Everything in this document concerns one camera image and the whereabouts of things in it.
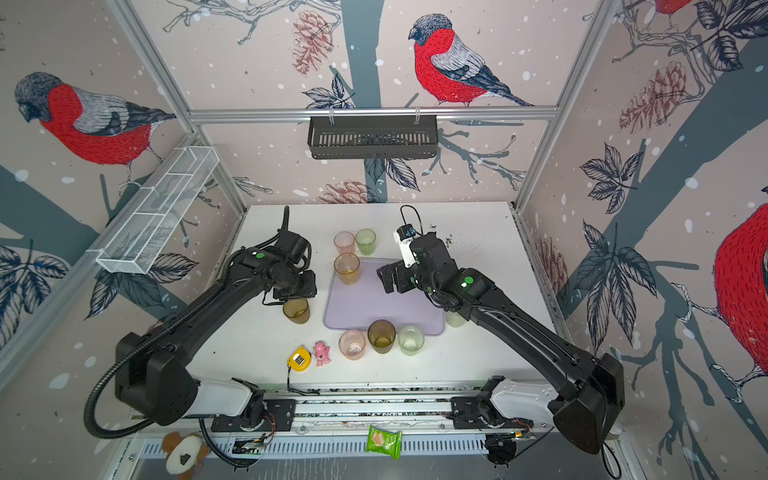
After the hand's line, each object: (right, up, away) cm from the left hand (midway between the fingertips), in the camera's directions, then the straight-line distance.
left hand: (309, 291), depth 81 cm
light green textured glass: (+29, -15, +4) cm, 33 cm away
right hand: (+22, +7, -6) cm, 24 cm away
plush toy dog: (-24, -34, -14) cm, 44 cm away
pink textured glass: (+11, -16, +5) cm, 20 cm away
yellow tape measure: (-3, -19, +1) cm, 19 cm away
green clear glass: (+13, +13, +25) cm, 32 cm away
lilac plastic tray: (+11, -8, +12) cm, 18 cm away
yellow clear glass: (+8, +5, +19) cm, 21 cm away
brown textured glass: (-7, -8, +10) cm, 14 cm away
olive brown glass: (+20, -13, +4) cm, 24 cm away
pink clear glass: (+6, +13, +26) cm, 29 cm away
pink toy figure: (+3, -18, +1) cm, 18 cm away
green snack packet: (+21, -33, -12) cm, 41 cm away
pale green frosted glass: (+42, -10, +6) cm, 43 cm away
